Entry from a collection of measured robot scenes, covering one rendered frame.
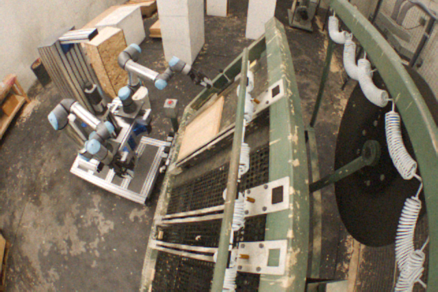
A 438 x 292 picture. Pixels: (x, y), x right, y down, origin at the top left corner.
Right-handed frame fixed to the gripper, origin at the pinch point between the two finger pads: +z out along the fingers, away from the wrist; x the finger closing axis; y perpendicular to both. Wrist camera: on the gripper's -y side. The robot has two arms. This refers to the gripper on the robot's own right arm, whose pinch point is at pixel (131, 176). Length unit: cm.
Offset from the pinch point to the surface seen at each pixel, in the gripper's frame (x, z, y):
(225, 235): -26, -27, 85
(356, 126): 36, 14, 126
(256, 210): -14, -11, 86
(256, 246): -26, -11, 88
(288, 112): 20, -18, 95
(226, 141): 29, 8, 55
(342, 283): -37, 7, 117
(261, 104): 31, -13, 82
